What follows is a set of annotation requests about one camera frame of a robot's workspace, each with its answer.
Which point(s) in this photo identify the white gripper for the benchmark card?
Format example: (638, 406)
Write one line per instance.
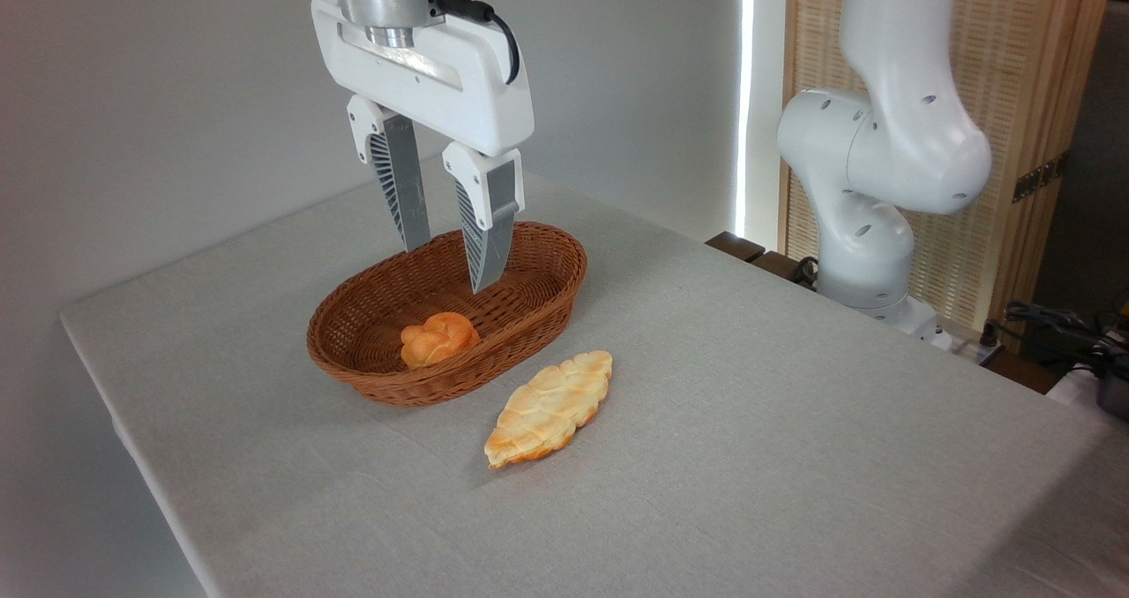
(450, 78)

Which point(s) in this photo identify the round golden knotted bread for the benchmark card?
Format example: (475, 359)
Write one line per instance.
(438, 338)

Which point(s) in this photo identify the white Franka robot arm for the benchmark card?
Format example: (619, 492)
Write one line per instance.
(891, 139)

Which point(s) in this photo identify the brown wicker oval basket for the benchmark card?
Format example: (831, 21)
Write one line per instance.
(529, 316)

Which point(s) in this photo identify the long pale braided bread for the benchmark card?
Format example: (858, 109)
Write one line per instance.
(551, 404)

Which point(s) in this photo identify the white vertical light strip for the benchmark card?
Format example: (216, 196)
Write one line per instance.
(745, 95)

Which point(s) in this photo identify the grey tablecloth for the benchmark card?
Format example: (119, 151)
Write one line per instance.
(750, 457)

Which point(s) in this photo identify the wooden slatted screen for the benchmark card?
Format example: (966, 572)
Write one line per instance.
(997, 69)

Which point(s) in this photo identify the black metal hinge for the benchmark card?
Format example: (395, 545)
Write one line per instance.
(1041, 177)

